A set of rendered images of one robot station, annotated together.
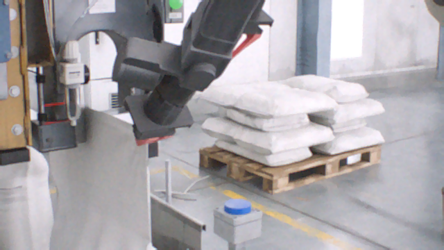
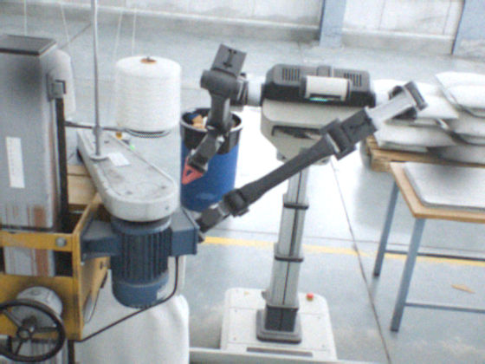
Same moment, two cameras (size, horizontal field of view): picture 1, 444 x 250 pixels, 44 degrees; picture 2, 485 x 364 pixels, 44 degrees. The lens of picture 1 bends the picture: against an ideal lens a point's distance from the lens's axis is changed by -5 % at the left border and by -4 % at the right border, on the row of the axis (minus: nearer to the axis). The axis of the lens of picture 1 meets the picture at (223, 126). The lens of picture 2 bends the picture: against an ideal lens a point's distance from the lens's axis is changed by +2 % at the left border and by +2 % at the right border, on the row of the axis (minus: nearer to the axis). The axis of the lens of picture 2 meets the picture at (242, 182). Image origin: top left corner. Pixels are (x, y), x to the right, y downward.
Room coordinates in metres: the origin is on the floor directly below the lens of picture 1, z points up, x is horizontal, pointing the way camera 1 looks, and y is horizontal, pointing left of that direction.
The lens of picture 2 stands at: (-0.18, 1.37, 2.09)
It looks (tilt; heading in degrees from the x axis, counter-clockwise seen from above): 26 degrees down; 306
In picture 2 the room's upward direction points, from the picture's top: 5 degrees clockwise
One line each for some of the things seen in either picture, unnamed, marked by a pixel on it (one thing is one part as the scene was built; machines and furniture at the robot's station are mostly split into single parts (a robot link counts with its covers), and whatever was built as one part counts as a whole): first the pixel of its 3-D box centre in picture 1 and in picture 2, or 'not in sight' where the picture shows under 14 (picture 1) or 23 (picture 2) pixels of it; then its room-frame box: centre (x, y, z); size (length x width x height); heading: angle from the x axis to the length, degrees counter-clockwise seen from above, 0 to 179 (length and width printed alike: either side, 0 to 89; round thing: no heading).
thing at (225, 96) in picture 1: (248, 94); not in sight; (4.23, -0.18, 0.56); 0.66 x 0.43 x 0.15; 124
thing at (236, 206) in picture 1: (237, 208); not in sight; (1.18, -0.03, 0.84); 0.06 x 0.06 x 0.02
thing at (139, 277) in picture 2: not in sight; (140, 256); (0.79, 0.44, 1.21); 0.15 x 0.15 x 0.25
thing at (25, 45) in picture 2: not in sight; (20, 44); (0.94, 0.64, 1.76); 0.12 x 0.11 x 0.01; 127
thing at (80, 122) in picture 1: (76, 111); not in sight; (1.09, 0.29, 1.08); 0.03 x 0.01 x 0.13; 127
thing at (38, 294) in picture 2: not in sight; (36, 310); (0.87, 0.70, 1.14); 0.11 x 0.06 x 0.11; 37
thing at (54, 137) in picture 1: (53, 133); not in sight; (1.05, 0.33, 1.04); 0.08 x 0.06 x 0.05; 127
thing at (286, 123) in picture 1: (261, 114); not in sight; (4.06, -0.28, 0.44); 0.66 x 0.42 x 0.14; 31
